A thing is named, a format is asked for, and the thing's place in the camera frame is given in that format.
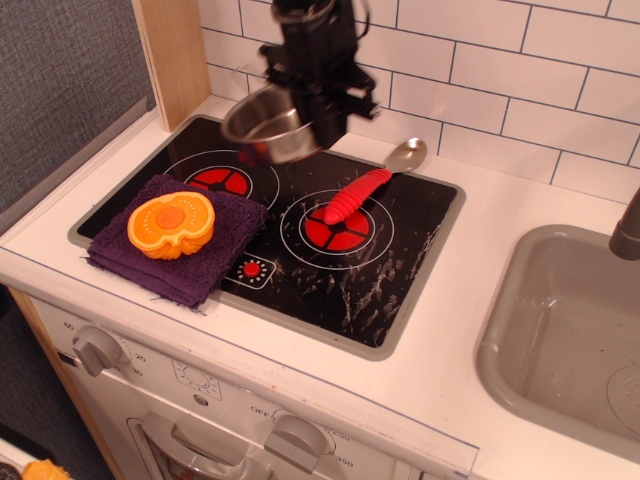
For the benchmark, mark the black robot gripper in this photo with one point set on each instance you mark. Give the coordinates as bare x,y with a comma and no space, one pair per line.
316,63

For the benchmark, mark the silver metal pot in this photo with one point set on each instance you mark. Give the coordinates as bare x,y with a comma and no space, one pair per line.
268,129

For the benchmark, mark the black toy stove top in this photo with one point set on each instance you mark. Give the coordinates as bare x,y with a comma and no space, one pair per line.
354,284

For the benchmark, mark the red stove knob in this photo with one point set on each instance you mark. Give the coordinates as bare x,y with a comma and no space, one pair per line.
251,269

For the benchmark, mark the light wooden side panel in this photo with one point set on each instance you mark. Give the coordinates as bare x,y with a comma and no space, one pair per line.
173,46

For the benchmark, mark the orange plastic toy pumpkin half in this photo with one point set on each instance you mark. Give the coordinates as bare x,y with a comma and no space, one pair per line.
172,225

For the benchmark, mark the purple folded towel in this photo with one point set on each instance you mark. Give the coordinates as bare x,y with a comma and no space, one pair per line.
189,279

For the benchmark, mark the grey left timer knob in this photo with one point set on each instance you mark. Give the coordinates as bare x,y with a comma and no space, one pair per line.
96,349

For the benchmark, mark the grey right oven knob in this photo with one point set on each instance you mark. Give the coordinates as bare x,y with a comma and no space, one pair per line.
297,442

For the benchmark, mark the grey faucet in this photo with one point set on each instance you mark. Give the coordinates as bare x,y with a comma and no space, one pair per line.
624,241

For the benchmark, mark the grey toy sink basin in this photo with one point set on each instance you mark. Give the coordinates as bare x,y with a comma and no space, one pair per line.
561,344

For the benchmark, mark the white toy oven front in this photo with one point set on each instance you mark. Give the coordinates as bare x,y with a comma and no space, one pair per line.
146,381

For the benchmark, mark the orange object bottom left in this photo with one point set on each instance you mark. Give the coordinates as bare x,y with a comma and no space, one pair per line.
44,470

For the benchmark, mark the red handled metal spoon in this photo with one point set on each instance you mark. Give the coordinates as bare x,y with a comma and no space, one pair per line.
404,158

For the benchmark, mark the grey oven door handle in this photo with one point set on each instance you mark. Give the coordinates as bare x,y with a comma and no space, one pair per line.
202,454

